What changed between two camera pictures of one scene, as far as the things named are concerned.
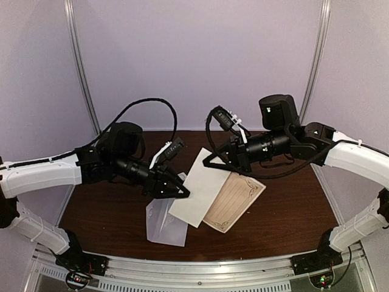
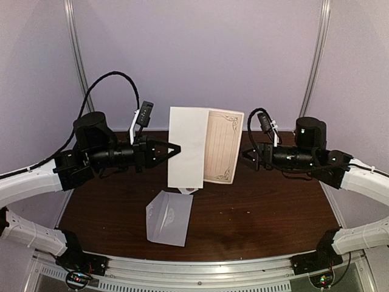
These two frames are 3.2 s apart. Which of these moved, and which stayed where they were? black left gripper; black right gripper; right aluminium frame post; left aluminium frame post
Moved: black right gripper; black left gripper
Stayed: left aluminium frame post; right aluminium frame post
